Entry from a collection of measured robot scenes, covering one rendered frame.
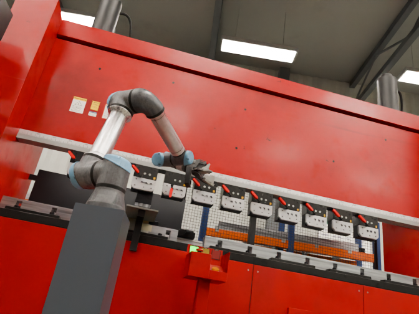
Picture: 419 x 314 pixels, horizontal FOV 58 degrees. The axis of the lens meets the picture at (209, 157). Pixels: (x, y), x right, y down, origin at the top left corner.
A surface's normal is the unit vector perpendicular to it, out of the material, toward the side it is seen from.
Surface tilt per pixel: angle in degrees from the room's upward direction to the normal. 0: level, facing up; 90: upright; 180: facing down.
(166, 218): 90
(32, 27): 90
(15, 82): 90
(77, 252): 90
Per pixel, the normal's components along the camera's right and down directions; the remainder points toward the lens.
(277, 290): 0.23, -0.37
